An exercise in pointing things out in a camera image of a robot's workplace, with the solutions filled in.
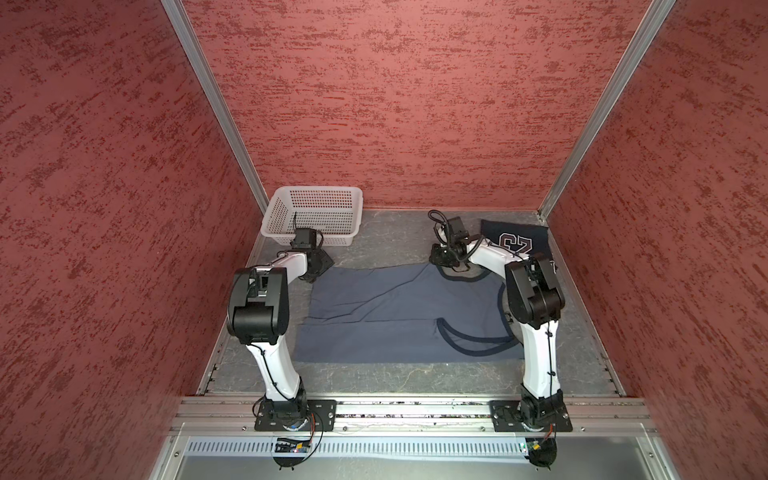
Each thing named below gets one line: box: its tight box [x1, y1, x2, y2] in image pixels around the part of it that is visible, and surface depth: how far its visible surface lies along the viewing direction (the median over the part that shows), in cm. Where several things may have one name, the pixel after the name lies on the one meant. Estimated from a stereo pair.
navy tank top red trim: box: [480, 219, 550, 259], surface depth 111 cm
